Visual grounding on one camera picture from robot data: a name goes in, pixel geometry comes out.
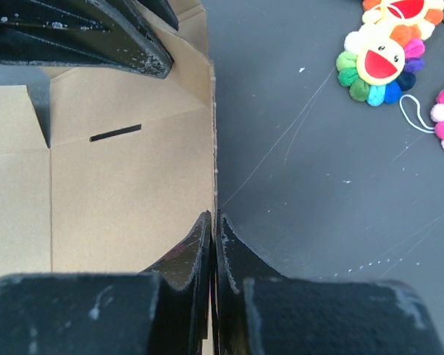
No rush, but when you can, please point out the brown cardboard box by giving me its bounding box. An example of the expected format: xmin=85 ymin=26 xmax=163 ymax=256
xmin=0 ymin=1 xmax=216 ymax=277

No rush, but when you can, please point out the rainbow flower plush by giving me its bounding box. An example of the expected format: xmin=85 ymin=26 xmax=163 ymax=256
xmin=336 ymin=24 xmax=426 ymax=107

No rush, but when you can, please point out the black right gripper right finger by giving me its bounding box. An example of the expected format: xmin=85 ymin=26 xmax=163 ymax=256
xmin=215 ymin=213 xmax=444 ymax=354

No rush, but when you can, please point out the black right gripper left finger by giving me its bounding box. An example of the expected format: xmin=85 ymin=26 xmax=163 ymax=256
xmin=0 ymin=212 xmax=212 ymax=354

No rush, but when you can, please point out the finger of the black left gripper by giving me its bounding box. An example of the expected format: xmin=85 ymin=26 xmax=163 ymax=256
xmin=0 ymin=0 xmax=179 ymax=78

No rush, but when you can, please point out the orange flower plush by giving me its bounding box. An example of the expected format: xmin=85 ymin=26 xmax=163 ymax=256
xmin=362 ymin=0 xmax=444 ymax=40

